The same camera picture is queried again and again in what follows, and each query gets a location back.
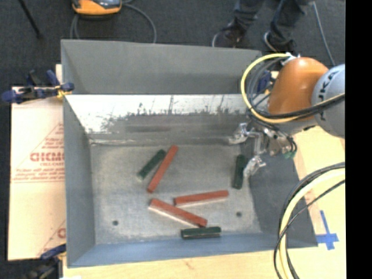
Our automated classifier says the grey metal bin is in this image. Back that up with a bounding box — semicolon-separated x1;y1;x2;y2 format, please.
60;38;319;269

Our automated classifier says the person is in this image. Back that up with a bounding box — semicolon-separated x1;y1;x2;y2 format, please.
212;0;334;56

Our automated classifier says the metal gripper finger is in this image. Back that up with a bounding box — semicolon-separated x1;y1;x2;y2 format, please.
243;155;267;178
228;122;257;145

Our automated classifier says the dark green flat block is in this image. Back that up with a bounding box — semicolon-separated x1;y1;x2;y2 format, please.
231;154;248;190
180;226;222;240
136;149;167;183

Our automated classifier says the red-brown flat block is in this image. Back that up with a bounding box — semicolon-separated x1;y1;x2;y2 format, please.
148;198;208;228
146;145;180;194
173;189;230;209

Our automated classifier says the brown cardboard board, red print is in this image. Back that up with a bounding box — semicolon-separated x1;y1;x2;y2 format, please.
7;86;67;262

